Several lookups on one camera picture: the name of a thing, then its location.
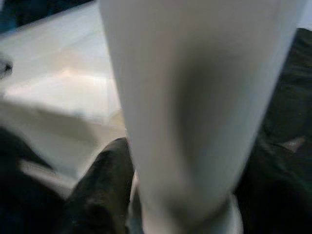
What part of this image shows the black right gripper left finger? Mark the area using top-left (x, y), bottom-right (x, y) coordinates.
top-left (63, 137), bottom-right (135, 234)

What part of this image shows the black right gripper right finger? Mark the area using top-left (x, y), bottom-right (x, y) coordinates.
top-left (235, 146), bottom-right (312, 234)

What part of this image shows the white plastic table top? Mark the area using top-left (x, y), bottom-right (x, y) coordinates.
top-left (0, 0), bottom-right (137, 191)

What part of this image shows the white plastic table leg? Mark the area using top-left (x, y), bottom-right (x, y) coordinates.
top-left (97, 0), bottom-right (305, 234)

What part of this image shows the black plastic sheet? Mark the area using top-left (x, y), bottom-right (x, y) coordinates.
top-left (0, 0), bottom-right (312, 234)

